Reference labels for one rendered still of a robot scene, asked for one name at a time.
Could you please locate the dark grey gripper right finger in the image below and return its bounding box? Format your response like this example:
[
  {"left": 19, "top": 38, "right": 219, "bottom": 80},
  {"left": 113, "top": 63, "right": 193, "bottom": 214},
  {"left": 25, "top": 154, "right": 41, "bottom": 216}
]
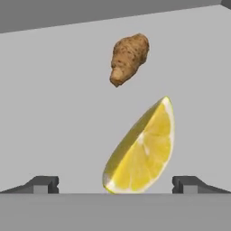
[{"left": 171, "top": 175, "right": 231, "bottom": 195}]

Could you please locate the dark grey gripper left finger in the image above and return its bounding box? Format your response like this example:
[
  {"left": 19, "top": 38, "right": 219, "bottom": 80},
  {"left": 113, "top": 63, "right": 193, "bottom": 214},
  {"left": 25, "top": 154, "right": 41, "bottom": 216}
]
[{"left": 0, "top": 175, "right": 60, "bottom": 195}]

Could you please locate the yellow lemon wedge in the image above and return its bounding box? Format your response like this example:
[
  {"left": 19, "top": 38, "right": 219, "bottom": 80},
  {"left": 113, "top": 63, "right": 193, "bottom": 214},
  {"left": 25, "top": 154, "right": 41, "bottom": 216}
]
[{"left": 102, "top": 96, "right": 176, "bottom": 195}]

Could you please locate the brown ginger root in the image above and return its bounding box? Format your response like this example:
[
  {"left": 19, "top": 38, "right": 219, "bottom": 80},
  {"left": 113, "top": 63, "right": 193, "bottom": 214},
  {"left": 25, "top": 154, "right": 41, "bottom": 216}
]
[{"left": 109, "top": 32, "right": 151, "bottom": 88}]

